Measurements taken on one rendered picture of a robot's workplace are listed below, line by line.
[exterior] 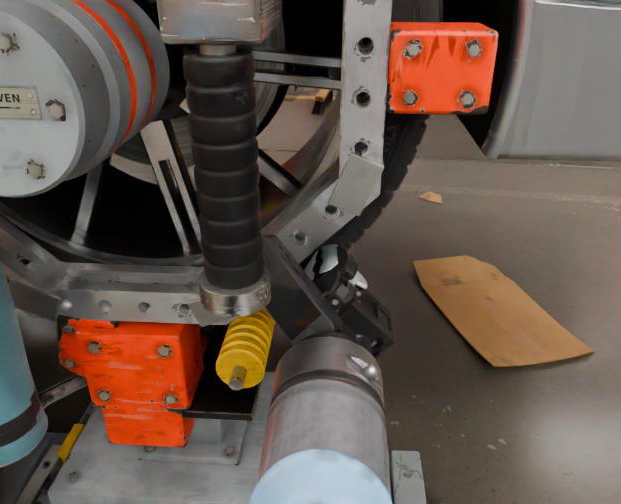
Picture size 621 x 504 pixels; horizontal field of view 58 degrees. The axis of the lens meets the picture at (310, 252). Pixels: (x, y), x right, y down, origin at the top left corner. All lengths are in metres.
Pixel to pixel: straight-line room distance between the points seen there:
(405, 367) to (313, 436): 1.13
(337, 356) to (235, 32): 0.25
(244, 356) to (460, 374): 0.92
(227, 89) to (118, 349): 0.44
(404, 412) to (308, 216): 0.89
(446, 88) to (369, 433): 0.29
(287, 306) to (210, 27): 0.28
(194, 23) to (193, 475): 0.77
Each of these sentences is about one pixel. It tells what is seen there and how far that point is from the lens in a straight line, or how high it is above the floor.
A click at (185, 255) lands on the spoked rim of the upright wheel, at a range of 0.69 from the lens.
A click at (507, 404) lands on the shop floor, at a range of 1.45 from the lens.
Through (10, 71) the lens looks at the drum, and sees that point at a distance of 0.42.
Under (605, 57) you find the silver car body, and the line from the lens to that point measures 0.65.
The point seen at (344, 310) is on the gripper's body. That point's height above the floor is 0.65.
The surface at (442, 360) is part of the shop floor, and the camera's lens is 1.54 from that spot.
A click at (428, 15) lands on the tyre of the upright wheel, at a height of 0.89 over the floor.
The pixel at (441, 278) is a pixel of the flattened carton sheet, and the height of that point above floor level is 0.01.
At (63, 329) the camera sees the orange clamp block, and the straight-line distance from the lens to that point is 0.69.
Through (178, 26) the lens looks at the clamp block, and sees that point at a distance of 0.29.
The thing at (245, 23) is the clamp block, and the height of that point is 0.91.
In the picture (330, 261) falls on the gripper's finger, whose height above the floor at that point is 0.66.
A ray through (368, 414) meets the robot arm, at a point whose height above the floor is 0.66.
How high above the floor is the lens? 0.94
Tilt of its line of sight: 28 degrees down
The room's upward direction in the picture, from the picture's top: straight up
